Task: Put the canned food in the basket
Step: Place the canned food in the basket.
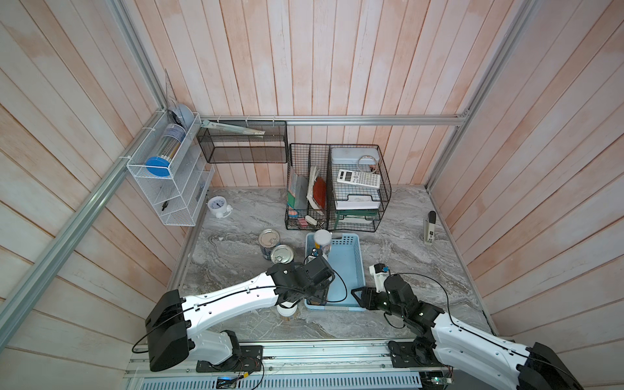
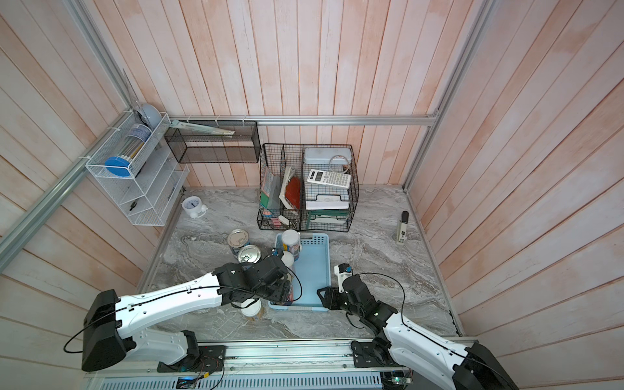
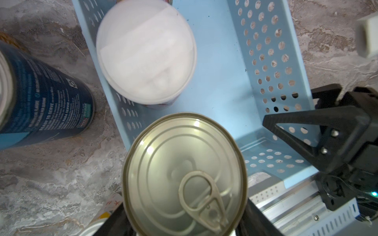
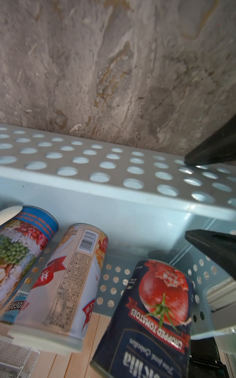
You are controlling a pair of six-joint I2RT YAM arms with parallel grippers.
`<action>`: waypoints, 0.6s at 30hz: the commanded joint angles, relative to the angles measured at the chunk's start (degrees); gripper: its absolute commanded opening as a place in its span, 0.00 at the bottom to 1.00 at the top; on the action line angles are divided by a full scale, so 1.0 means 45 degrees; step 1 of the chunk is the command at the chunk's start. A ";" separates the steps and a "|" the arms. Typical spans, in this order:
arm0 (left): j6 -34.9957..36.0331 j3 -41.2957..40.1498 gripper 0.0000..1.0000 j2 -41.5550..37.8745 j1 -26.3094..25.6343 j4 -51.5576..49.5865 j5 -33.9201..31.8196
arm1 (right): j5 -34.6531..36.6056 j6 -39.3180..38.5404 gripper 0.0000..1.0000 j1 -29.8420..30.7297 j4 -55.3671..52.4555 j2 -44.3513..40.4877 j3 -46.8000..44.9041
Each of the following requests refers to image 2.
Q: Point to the white lid red can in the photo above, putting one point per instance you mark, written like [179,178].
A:
[288,260]

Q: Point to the small white alarm clock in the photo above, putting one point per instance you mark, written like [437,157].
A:
[194,207]

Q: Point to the light blue plastic basket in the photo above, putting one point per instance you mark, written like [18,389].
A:
[314,271]

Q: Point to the red booklet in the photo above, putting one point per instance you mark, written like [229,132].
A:
[292,193]

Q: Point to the white lid yellow can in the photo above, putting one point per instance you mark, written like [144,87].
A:
[252,309]

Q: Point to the white lid colourful can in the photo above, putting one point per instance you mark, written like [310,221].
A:
[291,241]

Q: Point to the black wire desk organizer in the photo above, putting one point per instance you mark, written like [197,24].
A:
[323,208]

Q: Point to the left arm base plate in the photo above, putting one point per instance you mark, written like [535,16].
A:
[207,359]

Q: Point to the white calculator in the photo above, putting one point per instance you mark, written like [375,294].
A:
[329,178]

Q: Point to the black mesh wall basket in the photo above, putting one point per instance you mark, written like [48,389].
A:
[190,147]

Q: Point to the silver can blue yellow label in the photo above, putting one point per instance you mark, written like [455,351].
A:
[249,254]

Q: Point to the grey blue round disc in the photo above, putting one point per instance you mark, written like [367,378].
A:
[149,115]

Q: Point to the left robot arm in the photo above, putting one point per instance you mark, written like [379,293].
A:
[120,328]

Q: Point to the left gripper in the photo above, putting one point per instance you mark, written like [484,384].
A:
[283,288]

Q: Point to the blue lid clear tube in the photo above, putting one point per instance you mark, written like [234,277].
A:
[118,164]

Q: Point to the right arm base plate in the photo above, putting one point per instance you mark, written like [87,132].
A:
[372,354]

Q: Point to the white wire wall shelf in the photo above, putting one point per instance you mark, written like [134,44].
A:
[149,195]

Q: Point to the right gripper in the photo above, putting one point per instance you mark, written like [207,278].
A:
[332,295]

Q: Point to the white storage box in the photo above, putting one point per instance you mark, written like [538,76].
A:
[327,155]

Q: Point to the green white ruler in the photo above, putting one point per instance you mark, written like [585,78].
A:
[201,129]

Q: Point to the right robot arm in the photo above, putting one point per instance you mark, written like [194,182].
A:
[400,342]

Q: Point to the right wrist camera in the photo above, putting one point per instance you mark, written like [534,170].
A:
[342,271]

